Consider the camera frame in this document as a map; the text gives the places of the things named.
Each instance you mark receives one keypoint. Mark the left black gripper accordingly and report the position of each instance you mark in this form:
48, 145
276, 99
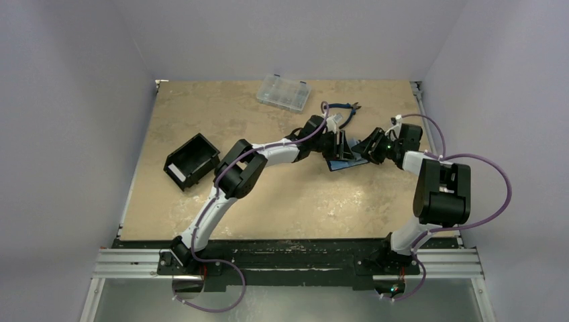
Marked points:
333, 154

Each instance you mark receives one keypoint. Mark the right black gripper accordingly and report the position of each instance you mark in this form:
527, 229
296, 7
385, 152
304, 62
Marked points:
368, 145

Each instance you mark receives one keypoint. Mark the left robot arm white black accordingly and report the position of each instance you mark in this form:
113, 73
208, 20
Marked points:
238, 172

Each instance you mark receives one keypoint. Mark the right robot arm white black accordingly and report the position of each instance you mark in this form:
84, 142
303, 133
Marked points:
442, 194

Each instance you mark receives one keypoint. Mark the black card tray box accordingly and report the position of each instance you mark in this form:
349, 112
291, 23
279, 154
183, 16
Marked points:
188, 164

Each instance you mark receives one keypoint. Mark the clear plastic organizer box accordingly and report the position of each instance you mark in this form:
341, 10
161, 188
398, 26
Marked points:
290, 95

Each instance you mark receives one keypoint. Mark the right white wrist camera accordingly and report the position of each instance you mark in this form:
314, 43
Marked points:
394, 131

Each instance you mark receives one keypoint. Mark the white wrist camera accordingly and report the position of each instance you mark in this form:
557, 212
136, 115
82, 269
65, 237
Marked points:
334, 122
394, 131

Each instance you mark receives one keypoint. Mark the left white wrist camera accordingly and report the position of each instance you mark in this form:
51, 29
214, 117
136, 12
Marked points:
334, 122

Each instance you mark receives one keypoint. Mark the blue handled pliers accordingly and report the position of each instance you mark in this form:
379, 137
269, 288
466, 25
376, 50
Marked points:
353, 110

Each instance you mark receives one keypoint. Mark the black aluminium mounting rail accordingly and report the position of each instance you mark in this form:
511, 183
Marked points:
353, 263

